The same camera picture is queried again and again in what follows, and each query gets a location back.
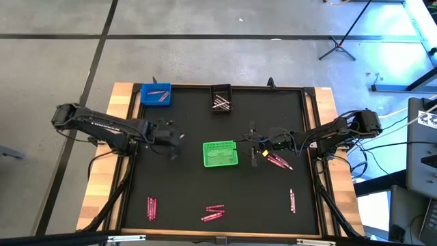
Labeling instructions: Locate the blue plastic basket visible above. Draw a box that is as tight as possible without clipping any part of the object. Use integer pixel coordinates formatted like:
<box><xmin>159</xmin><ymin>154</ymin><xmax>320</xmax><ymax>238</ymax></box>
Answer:
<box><xmin>139</xmin><ymin>83</ymin><xmax>173</xmax><ymax>107</ymax></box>

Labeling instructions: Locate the black rig beam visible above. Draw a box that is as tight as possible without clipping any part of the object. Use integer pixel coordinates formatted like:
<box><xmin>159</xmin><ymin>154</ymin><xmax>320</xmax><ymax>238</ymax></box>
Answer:
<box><xmin>0</xmin><ymin>229</ymin><xmax>120</xmax><ymax>246</ymax></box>

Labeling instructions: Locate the black cable conduit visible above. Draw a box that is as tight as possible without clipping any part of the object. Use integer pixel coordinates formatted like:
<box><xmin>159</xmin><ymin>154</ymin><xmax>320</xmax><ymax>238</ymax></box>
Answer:
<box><xmin>79</xmin><ymin>160</ymin><xmax>137</xmax><ymax>234</ymax></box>
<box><xmin>311</xmin><ymin>160</ymin><xmax>363</xmax><ymax>239</ymax></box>

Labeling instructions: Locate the black plastic basket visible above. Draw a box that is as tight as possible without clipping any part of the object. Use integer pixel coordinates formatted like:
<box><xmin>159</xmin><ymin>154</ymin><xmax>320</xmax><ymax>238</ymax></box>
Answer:
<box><xmin>210</xmin><ymin>83</ymin><xmax>234</xmax><ymax>114</ymax></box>

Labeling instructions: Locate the dark metal desk frame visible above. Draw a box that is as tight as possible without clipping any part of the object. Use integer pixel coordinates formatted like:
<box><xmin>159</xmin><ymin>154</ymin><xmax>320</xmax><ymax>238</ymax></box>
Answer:
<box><xmin>370</xmin><ymin>66</ymin><xmax>437</xmax><ymax>95</ymax></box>

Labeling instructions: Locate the white marker label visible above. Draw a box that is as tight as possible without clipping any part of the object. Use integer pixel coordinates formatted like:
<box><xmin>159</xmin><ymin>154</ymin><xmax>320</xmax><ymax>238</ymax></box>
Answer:
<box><xmin>417</xmin><ymin>109</ymin><xmax>437</xmax><ymax>130</ymax></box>

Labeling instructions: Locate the low grey box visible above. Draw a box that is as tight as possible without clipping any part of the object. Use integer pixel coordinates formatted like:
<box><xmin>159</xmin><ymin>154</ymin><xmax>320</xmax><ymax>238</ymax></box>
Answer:
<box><xmin>388</xmin><ymin>185</ymin><xmax>437</xmax><ymax>246</ymax></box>

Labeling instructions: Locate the grey floor object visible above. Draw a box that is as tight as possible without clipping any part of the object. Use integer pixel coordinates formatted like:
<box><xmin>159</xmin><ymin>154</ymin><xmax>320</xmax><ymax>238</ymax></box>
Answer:
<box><xmin>0</xmin><ymin>145</ymin><xmax>27</xmax><ymax>161</ymax></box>

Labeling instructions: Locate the green plastic basket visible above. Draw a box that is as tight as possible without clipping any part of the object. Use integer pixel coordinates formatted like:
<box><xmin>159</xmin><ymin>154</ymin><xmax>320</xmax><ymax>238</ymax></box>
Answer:
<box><xmin>202</xmin><ymin>140</ymin><xmax>240</xmax><ymax>169</ymax></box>

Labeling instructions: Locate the grey equipment cabinet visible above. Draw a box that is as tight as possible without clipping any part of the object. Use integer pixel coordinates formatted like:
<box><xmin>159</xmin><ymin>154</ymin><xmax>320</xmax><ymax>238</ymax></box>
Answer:
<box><xmin>406</xmin><ymin>96</ymin><xmax>437</xmax><ymax>200</ymax></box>

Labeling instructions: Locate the silver metal bracket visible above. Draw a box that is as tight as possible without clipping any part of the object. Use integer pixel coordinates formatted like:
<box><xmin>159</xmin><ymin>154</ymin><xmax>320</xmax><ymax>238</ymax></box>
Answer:
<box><xmin>107</xmin><ymin>234</ymin><xmax>147</xmax><ymax>243</ymax></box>
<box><xmin>296</xmin><ymin>238</ymin><xmax>337</xmax><ymax>246</ymax></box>

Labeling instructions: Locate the black metal bar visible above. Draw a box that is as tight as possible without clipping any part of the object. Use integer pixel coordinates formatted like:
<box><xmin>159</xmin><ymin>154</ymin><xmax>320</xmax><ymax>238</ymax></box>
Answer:
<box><xmin>353</xmin><ymin>169</ymin><xmax>409</xmax><ymax>198</ymax></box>

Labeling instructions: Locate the black aluminium table frame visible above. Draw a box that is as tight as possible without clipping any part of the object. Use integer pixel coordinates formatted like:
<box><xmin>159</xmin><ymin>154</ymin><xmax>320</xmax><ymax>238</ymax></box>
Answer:
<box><xmin>104</xmin><ymin>81</ymin><xmax>363</xmax><ymax>242</ymax></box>

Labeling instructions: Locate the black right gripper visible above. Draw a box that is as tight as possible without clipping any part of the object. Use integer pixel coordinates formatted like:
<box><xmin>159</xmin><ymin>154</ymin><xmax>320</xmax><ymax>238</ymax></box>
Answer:
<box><xmin>235</xmin><ymin>121</ymin><xmax>284</xmax><ymax>168</ymax></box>

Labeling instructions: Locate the black table mat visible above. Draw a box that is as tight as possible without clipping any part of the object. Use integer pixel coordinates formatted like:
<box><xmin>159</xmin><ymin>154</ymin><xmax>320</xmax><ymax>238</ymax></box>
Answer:
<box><xmin>122</xmin><ymin>87</ymin><xmax>322</xmax><ymax>235</ymax></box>

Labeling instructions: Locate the black tripod stand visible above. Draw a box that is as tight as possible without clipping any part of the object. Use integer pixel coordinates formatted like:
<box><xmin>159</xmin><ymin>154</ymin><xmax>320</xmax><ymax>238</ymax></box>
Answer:
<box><xmin>318</xmin><ymin>0</ymin><xmax>373</xmax><ymax>62</ymax></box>

